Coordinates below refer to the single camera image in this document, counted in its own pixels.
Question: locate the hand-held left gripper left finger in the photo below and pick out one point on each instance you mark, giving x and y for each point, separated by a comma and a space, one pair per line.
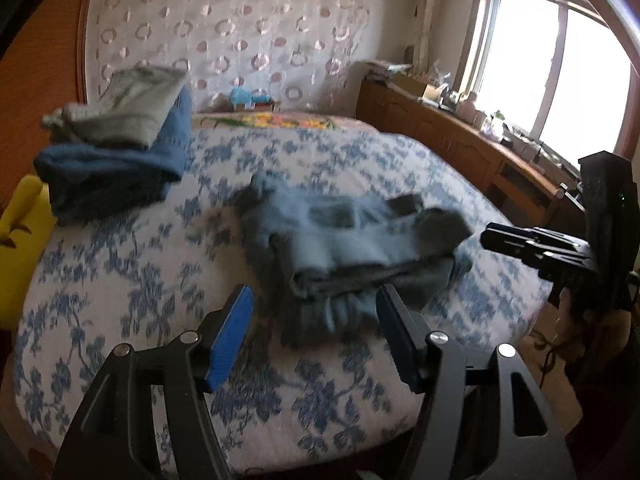
231, 339

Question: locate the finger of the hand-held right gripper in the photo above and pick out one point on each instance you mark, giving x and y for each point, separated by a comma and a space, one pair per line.
520, 252
530, 234

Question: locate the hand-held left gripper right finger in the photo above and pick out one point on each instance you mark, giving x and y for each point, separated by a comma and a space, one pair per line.
400, 346

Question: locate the blue pants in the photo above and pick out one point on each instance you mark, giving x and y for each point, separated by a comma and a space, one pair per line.
340, 255

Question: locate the folded grey pants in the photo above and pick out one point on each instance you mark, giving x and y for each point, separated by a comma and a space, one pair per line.
125, 110

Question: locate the bed with floral sheet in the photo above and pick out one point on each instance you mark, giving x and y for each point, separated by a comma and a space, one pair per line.
150, 260

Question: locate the green-capped bottle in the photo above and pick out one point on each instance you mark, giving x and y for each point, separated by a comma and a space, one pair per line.
498, 124

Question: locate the wooden sideboard cabinet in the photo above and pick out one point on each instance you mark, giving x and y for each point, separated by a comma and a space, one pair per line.
440, 135

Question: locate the window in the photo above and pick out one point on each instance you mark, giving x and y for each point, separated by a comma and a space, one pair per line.
520, 60

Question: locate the open cardboard box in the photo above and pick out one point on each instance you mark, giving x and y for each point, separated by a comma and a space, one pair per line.
432, 94

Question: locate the stack of papers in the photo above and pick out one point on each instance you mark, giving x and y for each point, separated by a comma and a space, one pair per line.
387, 70

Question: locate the yellow cloth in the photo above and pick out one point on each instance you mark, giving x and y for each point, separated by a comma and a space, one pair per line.
20, 260

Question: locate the blue plush toy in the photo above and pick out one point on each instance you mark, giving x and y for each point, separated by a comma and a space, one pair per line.
247, 96

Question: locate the circle-patterned curtain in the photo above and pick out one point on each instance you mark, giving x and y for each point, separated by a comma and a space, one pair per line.
250, 35

